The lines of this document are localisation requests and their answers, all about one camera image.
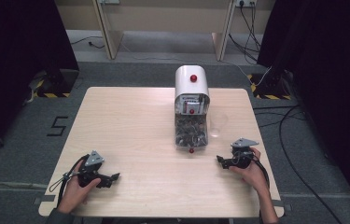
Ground left hand-held gripper cable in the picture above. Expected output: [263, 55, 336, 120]
[48, 154, 91, 209]

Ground clear glass cup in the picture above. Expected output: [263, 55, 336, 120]
[208, 112, 230, 138]

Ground person's right hand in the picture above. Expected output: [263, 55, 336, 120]
[229, 147, 270, 191]

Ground white power strip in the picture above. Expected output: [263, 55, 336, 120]
[234, 0, 258, 8]

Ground clear drawer with red knob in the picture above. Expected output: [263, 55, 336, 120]
[174, 111, 210, 155]

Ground right hand-held gripper cable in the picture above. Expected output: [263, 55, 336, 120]
[250, 154, 272, 191]

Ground stand base with striped tape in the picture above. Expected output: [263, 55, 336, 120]
[32, 68, 80, 99]
[246, 72, 292, 101]

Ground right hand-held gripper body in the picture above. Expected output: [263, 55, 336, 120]
[230, 137, 260, 170]

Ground long black floor cable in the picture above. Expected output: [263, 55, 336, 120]
[252, 104, 344, 224]

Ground black cables from power strip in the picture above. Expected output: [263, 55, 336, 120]
[228, 2, 263, 63]

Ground person's left hand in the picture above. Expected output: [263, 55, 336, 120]
[57, 160, 102, 215]

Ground thin black floor cable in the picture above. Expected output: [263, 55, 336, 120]
[70, 35, 105, 50]

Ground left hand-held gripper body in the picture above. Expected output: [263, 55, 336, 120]
[77, 150, 105, 189]

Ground hand-held gripper cable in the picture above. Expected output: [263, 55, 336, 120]
[48, 154, 91, 209]
[250, 154, 272, 191]

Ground dark curtain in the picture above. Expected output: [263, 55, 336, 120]
[0, 0, 80, 165]
[256, 0, 350, 216]

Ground white box with red knob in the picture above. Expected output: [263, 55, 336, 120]
[174, 64, 211, 117]

